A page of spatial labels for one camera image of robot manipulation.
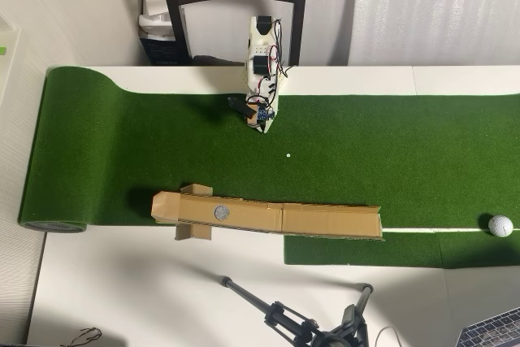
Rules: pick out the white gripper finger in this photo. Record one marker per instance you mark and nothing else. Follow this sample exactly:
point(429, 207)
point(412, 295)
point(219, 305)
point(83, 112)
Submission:
point(258, 127)
point(269, 125)

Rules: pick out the white golf ball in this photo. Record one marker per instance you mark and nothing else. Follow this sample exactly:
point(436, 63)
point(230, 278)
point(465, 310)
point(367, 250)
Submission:
point(500, 226)

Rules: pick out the blue circuit board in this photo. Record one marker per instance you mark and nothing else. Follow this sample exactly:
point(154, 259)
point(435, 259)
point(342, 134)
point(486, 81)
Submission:
point(266, 113)

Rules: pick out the black flat wrist module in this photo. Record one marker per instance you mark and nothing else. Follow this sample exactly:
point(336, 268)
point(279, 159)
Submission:
point(241, 106)

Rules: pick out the long green putting mat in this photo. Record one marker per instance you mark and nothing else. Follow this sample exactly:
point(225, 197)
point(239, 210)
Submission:
point(365, 140)

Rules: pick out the brown cardboard ramp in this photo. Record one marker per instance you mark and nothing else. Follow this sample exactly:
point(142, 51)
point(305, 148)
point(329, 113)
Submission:
point(325, 221)

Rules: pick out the dark blue printed box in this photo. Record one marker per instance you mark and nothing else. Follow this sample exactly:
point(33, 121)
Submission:
point(162, 50)

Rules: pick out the green turf mat piece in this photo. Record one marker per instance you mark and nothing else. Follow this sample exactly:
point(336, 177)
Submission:
point(357, 249)

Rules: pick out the white pleated curtain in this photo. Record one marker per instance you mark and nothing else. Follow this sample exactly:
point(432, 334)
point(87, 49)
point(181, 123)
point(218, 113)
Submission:
point(434, 9)

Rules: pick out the black tripod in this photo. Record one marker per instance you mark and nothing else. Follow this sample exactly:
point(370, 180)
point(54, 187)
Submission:
point(280, 314)

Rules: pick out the white tray with green tab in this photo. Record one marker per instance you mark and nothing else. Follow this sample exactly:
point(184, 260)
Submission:
point(10, 75)

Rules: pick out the gray laptop keyboard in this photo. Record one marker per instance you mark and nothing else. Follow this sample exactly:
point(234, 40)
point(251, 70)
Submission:
point(491, 328)

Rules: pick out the brown cardboard bracket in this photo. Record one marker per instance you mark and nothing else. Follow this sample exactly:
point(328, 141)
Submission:
point(252, 116)

